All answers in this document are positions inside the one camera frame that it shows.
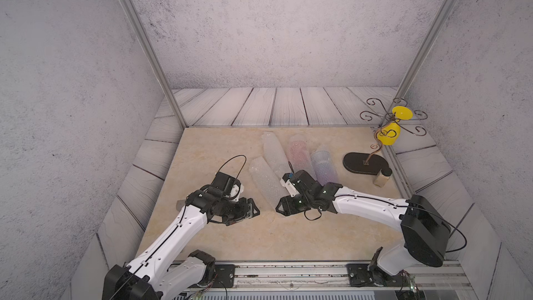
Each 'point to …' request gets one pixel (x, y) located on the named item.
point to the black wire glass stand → (361, 162)
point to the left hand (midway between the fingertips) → (255, 215)
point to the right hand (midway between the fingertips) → (281, 209)
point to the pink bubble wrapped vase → (299, 155)
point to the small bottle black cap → (382, 177)
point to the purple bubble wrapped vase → (323, 169)
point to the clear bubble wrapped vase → (275, 155)
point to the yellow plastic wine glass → (388, 135)
